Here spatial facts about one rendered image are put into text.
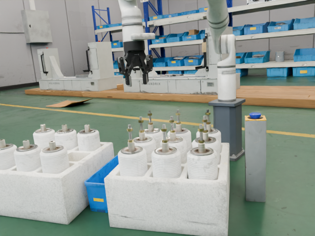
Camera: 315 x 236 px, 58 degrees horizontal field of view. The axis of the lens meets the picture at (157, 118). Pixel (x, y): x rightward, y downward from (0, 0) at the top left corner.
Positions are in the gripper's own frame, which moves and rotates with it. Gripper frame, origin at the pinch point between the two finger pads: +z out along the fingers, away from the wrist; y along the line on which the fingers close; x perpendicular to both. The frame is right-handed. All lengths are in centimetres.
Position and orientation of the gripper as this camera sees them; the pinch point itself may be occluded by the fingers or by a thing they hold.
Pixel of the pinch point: (137, 81)
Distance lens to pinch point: 104.1
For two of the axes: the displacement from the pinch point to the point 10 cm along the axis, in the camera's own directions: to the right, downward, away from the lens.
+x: 6.0, 1.3, -7.9
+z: 0.7, 9.7, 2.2
